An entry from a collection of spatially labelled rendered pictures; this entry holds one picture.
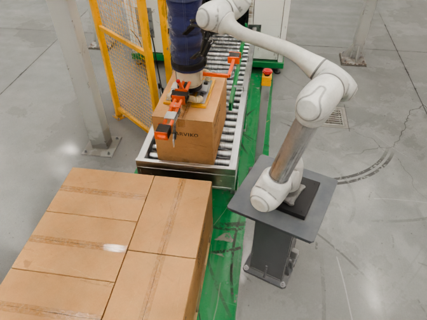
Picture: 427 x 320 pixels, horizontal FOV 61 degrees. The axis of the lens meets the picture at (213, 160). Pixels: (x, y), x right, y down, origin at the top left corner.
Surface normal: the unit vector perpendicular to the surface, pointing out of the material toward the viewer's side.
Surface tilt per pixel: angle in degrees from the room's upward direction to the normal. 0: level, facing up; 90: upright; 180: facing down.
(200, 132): 90
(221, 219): 0
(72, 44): 90
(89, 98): 90
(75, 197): 0
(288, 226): 0
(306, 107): 81
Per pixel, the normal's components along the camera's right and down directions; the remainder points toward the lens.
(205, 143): -0.17, 0.68
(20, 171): -0.01, -0.73
